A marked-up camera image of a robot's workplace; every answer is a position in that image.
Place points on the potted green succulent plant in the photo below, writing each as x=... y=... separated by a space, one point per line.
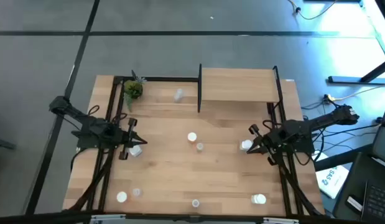
x=133 y=89

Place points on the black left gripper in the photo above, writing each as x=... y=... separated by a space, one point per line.
x=129 y=137

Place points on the black desk foot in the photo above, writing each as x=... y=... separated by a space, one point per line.
x=350 y=80

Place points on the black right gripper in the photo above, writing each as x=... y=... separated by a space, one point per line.
x=268 y=143

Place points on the white translucent plastic bottle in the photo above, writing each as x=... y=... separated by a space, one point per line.
x=195 y=203

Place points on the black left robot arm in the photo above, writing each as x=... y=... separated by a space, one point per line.
x=95 y=132

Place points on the black aluminium table frame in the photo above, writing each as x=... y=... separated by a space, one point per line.
x=155 y=79

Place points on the dark laptop screen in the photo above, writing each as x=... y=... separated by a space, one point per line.
x=383 y=143

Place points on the silver metal bracket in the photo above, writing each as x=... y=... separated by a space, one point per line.
x=279 y=221
x=106 y=218

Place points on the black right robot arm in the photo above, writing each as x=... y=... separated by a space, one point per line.
x=304 y=128

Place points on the orange pill bottle white cap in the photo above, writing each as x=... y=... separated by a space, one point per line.
x=192 y=137
x=121 y=197

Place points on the black chair foot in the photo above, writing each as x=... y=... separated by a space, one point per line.
x=2 y=143

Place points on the wooden shelf with black posts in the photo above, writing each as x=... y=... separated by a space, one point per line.
x=239 y=85

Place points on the dark grey side desk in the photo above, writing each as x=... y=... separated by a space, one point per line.
x=357 y=174

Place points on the black desk leg bar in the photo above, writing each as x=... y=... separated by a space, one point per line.
x=335 y=160

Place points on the black laptop keyboard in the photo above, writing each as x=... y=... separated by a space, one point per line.
x=378 y=202

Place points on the black device with white label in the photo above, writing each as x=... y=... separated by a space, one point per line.
x=354 y=203

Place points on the white printed paper sheet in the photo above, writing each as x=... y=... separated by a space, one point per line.
x=332 y=180

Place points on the clear vial with white cap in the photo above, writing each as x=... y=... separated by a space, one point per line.
x=136 y=192
x=178 y=95
x=200 y=146

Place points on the white Melatonin supplement bottle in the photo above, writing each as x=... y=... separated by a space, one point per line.
x=135 y=151
x=245 y=145
x=258 y=199

